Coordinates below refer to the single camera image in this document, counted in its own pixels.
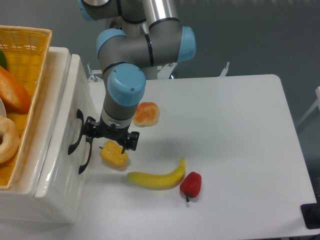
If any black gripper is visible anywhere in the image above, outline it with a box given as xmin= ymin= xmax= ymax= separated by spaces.
xmin=83 ymin=116 xmax=140 ymax=154

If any white drawer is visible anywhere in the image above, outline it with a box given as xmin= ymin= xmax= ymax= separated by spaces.
xmin=34 ymin=54 xmax=97 ymax=224

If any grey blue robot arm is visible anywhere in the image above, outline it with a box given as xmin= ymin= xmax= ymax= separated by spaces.
xmin=77 ymin=0 xmax=196 ymax=150

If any white drawer cabinet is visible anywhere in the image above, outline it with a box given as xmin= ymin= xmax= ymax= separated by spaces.
xmin=0 ymin=46 xmax=81 ymax=225

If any yellow bell pepper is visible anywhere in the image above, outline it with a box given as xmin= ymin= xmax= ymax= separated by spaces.
xmin=99 ymin=140 xmax=129 ymax=168

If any orange knotted bread roll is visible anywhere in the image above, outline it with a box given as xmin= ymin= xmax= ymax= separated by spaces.
xmin=133 ymin=102 xmax=160 ymax=127

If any yellow banana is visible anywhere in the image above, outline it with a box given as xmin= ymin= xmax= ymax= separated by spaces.
xmin=127 ymin=158 xmax=186 ymax=190

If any red bell pepper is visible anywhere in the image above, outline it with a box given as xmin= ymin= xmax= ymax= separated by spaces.
xmin=179 ymin=171 xmax=202 ymax=203

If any beige bagel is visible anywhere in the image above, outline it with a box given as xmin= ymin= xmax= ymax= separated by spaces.
xmin=0 ymin=116 xmax=20 ymax=164

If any orange baguette loaf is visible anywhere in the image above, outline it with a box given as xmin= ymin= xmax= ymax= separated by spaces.
xmin=0 ymin=67 xmax=32 ymax=114

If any yellow wicker basket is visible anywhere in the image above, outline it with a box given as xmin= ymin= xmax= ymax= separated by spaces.
xmin=0 ymin=25 xmax=53 ymax=190

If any green vegetable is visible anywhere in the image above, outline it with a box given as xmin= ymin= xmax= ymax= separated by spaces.
xmin=0 ymin=49 xmax=8 ymax=70

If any black device at edge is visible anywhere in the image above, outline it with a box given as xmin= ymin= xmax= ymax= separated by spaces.
xmin=300 ymin=203 xmax=320 ymax=230

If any lower drawer black handle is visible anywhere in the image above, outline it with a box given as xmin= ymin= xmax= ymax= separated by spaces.
xmin=78 ymin=138 xmax=92 ymax=175

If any white frame at right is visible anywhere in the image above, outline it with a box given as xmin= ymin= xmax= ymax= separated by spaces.
xmin=295 ymin=86 xmax=320 ymax=133

